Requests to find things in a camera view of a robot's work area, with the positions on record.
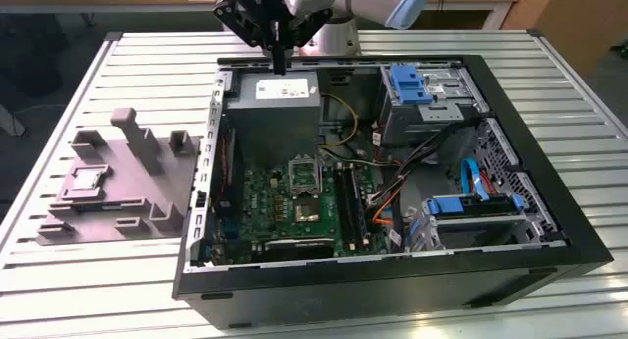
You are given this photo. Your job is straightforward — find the blue flat wire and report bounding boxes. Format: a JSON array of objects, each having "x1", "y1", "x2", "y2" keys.
[{"x1": 460, "y1": 157, "x2": 492, "y2": 202}]

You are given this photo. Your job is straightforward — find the black cable bundle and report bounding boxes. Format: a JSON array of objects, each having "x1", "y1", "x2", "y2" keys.
[{"x1": 367, "y1": 121, "x2": 486, "y2": 207}]

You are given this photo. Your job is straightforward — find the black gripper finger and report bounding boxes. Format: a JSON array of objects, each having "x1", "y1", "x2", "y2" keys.
[
  {"x1": 280, "y1": 7, "x2": 332, "y2": 76},
  {"x1": 211, "y1": 0, "x2": 283, "y2": 76}
]

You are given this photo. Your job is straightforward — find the blue drive bay latch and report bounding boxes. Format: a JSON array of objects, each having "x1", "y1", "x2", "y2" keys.
[{"x1": 390, "y1": 65, "x2": 436, "y2": 105}]

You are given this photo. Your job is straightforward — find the metal disk bay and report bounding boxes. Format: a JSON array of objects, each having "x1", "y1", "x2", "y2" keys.
[{"x1": 422, "y1": 212, "x2": 566, "y2": 251}]

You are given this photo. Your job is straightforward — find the green motherboard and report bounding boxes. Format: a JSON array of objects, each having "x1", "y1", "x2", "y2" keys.
[{"x1": 208, "y1": 157, "x2": 394, "y2": 265}]

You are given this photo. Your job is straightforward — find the graphics card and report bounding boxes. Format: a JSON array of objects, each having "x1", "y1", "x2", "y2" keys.
[{"x1": 250, "y1": 235, "x2": 340, "y2": 261}]

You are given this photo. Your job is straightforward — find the white table leg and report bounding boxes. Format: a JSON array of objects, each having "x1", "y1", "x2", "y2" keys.
[{"x1": 0, "y1": 103, "x2": 27, "y2": 138}]

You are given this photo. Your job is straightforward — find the yellow wire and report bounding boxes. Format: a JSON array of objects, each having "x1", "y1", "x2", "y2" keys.
[{"x1": 318, "y1": 92, "x2": 359, "y2": 148}]

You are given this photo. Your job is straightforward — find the wooden cabinet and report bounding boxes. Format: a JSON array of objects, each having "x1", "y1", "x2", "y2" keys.
[{"x1": 503, "y1": 0, "x2": 628, "y2": 79}]

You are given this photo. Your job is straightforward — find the white and grey wires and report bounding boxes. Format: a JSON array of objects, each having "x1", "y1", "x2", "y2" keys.
[{"x1": 318, "y1": 147, "x2": 399, "y2": 167}]

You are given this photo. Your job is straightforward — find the loose RAM stick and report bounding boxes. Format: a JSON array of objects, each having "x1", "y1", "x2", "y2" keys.
[{"x1": 71, "y1": 202, "x2": 124, "y2": 212}]

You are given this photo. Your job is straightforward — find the black RAM slot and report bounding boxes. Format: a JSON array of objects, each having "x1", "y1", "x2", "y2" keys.
[
  {"x1": 334, "y1": 163, "x2": 351, "y2": 244},
  {"x1": 343, "y1": 163, "x2": 363, "y2": 245}
]

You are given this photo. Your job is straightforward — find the thin wire locking lever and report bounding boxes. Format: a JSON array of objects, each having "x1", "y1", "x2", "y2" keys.
[{"x1": 315, "y1": 155, "x2": 326, "y2": 202}]

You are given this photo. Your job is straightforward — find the grey power supply unit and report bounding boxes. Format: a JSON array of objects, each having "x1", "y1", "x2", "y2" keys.
[{"x1": 223, "y1": 69, "x2": 323, "y2": 167}]

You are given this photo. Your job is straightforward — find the black open PC case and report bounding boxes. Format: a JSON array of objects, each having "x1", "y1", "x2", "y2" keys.
[{"x1": 171, "y1": 54, "x2": 615, "y2": 331}]

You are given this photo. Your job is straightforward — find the silver CPU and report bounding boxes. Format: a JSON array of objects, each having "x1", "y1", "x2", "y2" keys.
[{"x1": 70, "y1": 168, "x2": 106, "y2": 191}]

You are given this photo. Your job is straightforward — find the installed RAM stick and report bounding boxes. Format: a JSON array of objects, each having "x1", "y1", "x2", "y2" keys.
[{"x1": 354, "y1": 163, "x2": 374, "y2": 246}]

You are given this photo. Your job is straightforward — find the red and black twisted wire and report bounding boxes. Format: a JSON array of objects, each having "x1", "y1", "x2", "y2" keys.
[{"x1": 220, "y1": 127, "x2": 232, "y2": 207}]

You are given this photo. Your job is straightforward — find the metal drive cage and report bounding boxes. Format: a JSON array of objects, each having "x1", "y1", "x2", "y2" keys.
[{"x1": 380, "y1": 65, "x2": 492, "y2": 147}]

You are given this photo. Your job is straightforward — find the grey plastic parts rack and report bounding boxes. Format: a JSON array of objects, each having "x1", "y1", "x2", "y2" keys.
[{"x1": 35, "y1": 107, "x2": 203, "y2": 246}]

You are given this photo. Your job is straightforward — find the pale grey wrist camera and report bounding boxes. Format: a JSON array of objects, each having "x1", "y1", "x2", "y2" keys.
[{"x1": 278, "y1": 0, "x2": 343, "y2": 18}]

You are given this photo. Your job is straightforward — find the hard disk in blue carrier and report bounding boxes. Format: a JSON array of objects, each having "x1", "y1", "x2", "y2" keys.
[{"x1": 426, "y1": 193, "x2": 530, "y2": 218}]

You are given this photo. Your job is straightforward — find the CPU socket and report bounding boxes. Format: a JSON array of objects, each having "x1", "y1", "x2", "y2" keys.
[{"x1": 290, "y1": 199, "x2": 326, "y2": 224}]

